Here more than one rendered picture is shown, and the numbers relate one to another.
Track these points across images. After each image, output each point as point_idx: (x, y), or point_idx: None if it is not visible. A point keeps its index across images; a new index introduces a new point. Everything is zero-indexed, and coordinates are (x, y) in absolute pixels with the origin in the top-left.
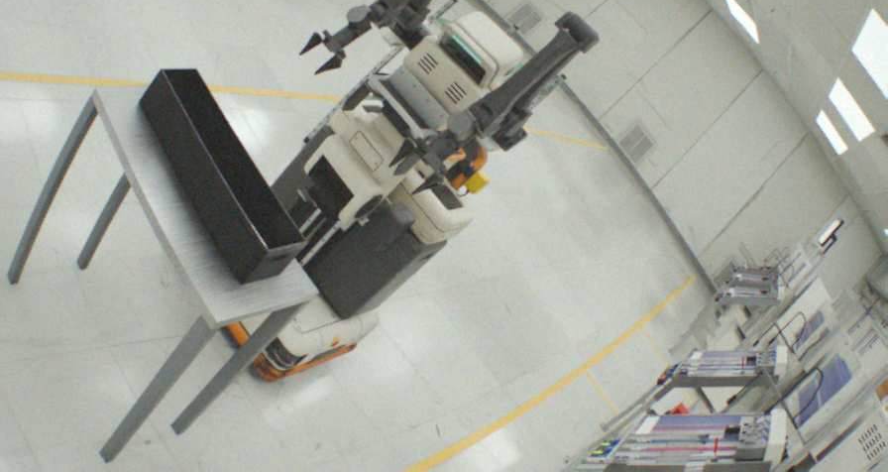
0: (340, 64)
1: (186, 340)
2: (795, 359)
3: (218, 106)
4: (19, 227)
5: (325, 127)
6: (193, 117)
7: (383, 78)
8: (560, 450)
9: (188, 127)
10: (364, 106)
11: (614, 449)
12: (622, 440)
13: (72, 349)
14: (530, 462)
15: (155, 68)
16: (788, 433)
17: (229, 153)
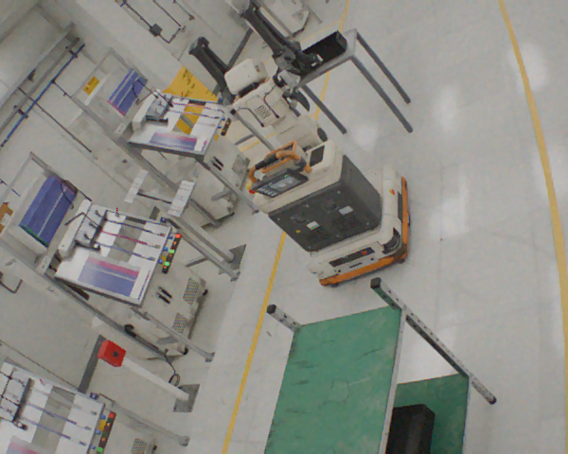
0: (301, 68)
1: None
2: None
3: (319, 49)
4: (430, 101)
5: (343, 154)
6: (331, 54)
7: (291, 90)
8: (192, 444)
9: (316, 43)
10: (324, 148)
11: (164, 240)
12: (158, 253)
13: (379, 125)
14: (211, 398)
15: None
16: (73, 216)
17: None
